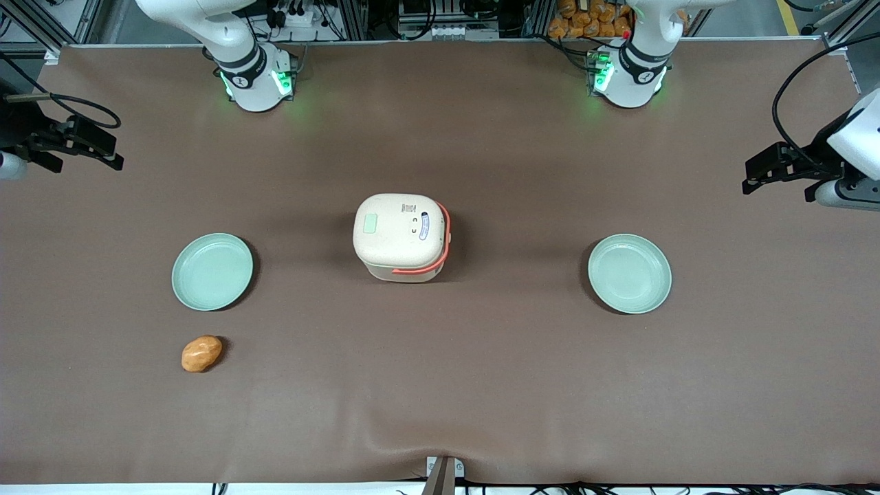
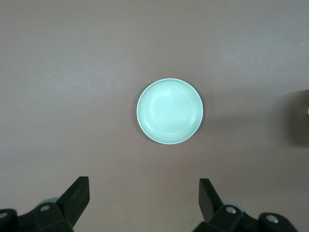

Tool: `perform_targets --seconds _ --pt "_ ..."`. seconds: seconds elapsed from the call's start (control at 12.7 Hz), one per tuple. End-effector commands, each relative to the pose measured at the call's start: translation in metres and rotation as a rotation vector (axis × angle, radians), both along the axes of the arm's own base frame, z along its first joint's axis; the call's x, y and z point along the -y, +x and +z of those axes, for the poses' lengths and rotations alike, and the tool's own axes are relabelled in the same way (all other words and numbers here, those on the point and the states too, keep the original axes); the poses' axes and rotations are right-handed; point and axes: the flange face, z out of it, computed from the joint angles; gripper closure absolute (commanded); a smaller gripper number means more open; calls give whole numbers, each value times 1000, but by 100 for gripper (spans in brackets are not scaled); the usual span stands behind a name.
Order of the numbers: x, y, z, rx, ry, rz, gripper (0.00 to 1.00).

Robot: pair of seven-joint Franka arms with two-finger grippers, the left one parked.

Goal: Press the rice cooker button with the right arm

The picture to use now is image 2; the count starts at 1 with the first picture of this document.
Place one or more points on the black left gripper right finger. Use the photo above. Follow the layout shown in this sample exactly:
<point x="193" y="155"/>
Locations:
<point x="210" y="203"/>

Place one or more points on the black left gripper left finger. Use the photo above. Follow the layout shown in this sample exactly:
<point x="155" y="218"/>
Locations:
<point x="72" y="200"/>

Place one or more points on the mint green round plate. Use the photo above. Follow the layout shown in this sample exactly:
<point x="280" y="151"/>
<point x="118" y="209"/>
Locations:
<point x="170" y="111"/>

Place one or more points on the brown tablecloth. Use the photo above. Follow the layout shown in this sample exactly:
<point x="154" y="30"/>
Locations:
<point x="72" y="84"/>

